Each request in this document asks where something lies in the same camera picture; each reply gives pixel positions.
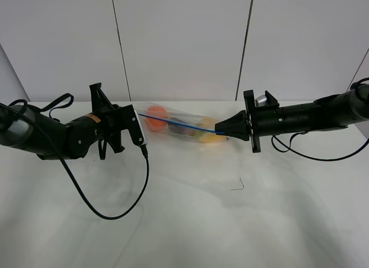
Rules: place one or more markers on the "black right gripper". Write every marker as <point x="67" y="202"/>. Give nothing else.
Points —
<point x="253" y="123"/>

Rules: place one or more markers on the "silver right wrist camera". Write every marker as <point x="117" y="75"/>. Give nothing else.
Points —
<point x="262" y="100"/>

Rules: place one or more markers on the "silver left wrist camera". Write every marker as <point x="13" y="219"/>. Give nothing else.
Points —
<point x="134" y="126"/>

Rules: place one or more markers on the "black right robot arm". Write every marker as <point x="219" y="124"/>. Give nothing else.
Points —
<point x="329" y="113"/>

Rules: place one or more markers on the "yellow lemon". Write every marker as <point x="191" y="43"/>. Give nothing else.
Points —
<point x="206" y="137"/>

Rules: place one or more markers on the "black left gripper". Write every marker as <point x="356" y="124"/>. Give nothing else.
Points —
<point x="113" y="119"/>

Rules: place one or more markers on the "orange fruit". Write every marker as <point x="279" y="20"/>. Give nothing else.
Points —
<point x="155" y="120"/>

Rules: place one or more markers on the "purple eggplant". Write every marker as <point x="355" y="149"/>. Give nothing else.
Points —
<point x="177" y="126"/>

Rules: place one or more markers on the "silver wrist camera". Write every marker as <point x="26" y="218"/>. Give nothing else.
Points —
<point x="262" y="100"/>
<point x="134" y="126"/>

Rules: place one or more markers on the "clear zip bag blue strip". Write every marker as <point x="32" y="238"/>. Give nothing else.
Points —
<point x="166" y="121"/>

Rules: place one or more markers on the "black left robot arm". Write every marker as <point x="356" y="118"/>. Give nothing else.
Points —
<point x="25" y="127"/>

